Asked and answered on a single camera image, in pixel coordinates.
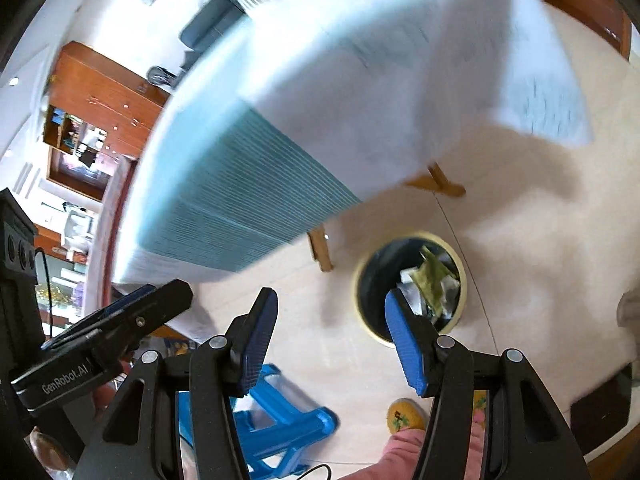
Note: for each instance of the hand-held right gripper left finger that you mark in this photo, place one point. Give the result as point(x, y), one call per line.
point(260, 340)

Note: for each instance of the wooden cabinet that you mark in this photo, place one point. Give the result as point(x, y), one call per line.
point(110, 90)

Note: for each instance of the yellow slipper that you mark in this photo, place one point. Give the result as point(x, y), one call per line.
point(402, 415)
point(480, 402)

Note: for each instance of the black fan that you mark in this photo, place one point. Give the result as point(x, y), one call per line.
point(160, 76)

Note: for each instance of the white crumpled paper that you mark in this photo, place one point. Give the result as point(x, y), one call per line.
point(407, 280)

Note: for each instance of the crumpled olive wrapper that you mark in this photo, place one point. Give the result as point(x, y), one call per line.
point(432, 272)

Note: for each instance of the dark blue bin yellow rim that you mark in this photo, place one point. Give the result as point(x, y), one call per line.
point(372, 280)

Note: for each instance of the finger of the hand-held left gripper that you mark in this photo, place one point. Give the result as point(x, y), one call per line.
point(127, 300)
point(160, 300)

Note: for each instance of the dark blue sofa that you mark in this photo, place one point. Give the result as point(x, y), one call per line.
point(210, 25)

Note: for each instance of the leaf print tablecloth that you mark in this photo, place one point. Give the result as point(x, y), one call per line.
point(350, 85)

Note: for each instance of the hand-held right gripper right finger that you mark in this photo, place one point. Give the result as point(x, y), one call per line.
point(402, 345)

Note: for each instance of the blue plastic stool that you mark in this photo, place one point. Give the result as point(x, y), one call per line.
point(290, 420)

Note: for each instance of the long table pink cover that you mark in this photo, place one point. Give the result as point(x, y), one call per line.
point(112, 195)

